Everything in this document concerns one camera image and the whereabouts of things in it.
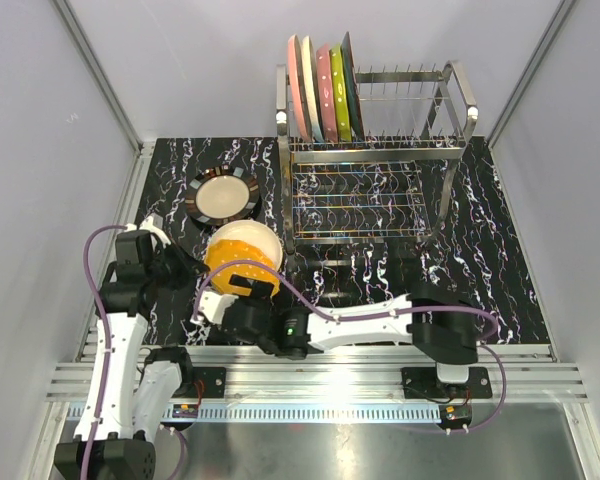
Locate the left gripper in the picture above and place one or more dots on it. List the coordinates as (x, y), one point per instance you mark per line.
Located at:
(190, 269)

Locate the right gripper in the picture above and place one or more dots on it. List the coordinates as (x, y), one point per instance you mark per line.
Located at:
(260, 294)

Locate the tan yellow plate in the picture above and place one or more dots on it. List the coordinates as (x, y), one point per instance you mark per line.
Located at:
(255, 234)

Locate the green dotted scalloped plate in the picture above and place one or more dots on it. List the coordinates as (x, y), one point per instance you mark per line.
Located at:
(340, 95)

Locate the teal plate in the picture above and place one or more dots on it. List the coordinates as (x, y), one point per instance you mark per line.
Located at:
(352, 89)

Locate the cream and blue plate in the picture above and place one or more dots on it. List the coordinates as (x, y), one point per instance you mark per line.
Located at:
(311, 88)

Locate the cream and pink plate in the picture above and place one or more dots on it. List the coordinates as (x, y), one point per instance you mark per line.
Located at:
(297, 90)

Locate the pink dotted scalloped plate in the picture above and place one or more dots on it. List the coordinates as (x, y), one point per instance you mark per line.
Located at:
(325, 92)

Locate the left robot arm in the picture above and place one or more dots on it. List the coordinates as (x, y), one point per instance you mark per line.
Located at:
(127, 397)

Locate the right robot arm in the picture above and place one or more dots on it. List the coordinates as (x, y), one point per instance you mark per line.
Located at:
(436, 321)

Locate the steel dish rack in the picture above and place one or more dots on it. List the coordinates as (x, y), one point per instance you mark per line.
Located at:
(380, 160)

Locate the black striped bottom plate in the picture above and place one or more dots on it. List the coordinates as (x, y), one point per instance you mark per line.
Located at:
(222, 194)

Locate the black marble mat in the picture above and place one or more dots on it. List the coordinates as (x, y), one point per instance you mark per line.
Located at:
(477, 253)

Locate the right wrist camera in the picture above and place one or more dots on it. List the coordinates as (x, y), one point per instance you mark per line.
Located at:
(212, 307)

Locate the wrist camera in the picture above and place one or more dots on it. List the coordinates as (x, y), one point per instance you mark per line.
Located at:
(212, 307)
(152, 224)

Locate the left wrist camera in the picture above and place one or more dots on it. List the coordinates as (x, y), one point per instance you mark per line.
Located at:
(152, 224)

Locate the aluminium mounting rail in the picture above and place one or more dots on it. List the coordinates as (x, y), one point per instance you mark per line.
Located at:
(352, 374)

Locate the slotted cable duct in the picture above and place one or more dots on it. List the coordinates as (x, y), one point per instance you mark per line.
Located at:
(287, 413)

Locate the left aluminium frame post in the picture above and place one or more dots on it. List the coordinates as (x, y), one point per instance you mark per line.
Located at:
(89, 57)

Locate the aluminium frame post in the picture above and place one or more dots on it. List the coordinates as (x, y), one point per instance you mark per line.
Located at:
(89, 57)
(540, 52)

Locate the right aluminium frame post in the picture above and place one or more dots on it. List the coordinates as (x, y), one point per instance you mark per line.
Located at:
(540, 52)

